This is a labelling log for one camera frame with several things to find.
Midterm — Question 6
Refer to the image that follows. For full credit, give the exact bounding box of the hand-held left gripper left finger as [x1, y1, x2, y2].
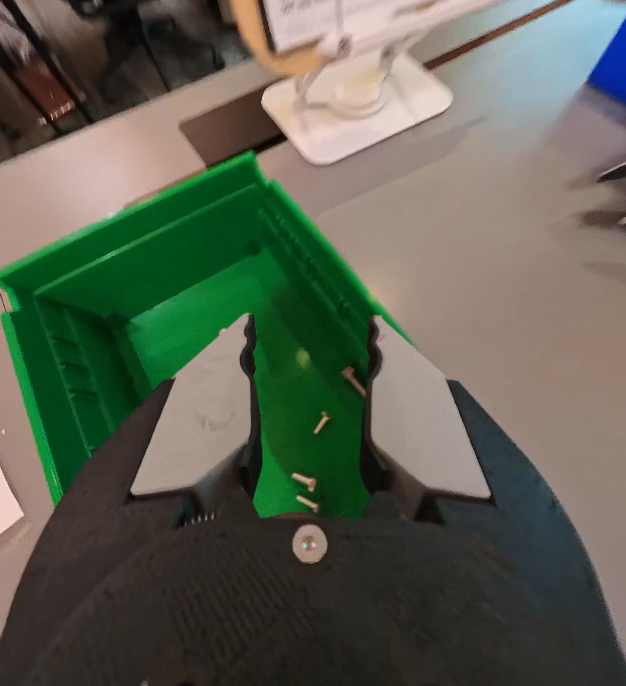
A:
[129, 313, 264, 497]

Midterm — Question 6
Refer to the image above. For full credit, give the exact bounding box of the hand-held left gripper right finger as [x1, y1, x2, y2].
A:
[360, 315, 492, 516]

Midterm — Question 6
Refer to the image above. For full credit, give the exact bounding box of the green plastic bin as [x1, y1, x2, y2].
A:
[0, 151, 415, 520]

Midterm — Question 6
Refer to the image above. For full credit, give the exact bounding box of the document stand with wooden board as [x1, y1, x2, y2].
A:
[230, 0, 576, 166]

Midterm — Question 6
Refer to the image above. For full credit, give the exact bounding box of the printed instruction sheet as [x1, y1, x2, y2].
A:
[270, 0, 506, 52]

